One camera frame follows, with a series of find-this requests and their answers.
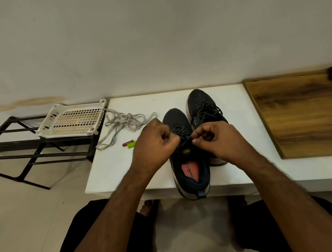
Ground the person's left forearm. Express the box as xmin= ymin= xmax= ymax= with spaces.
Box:
xmin=75 ymin=166 xmax=156 ymax=252

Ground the black metal rack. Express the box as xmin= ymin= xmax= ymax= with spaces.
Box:
xmin=0 ymin=110 xmax=107 ymax=190

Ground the wooden board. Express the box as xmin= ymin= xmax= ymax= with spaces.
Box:
xmin=243 ymin=70 xmax=332 ymax=160

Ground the white perforated plastic tray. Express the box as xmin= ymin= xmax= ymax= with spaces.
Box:
xmin=35 ymin=99 xmax=107 ymax=139

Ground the person's right forearm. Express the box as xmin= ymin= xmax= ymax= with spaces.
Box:
xmin=241 ymin=153 xmax=332 ymax=252

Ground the person's bare foot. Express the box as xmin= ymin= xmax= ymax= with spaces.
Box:
xmin=139 ymin=200 xmax=159 ymax=219

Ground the dark sneaker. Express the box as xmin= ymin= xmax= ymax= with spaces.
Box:
xmin=162 ymin=107 xmax=211 ymax=200
xmin=187 ymin=89 xmax=229 ymax=167

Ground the person's left hand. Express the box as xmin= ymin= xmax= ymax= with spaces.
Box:
xmin=130 ymin=118 xmax=181 ymax=177

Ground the person's right hand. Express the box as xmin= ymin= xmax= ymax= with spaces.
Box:
xmin=191 ymin=120 xmax=257 ymax=169

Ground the grey shoelaces bundle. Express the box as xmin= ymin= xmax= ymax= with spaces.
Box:
xmin=96 ymin=110 xmax=158 ymax=151

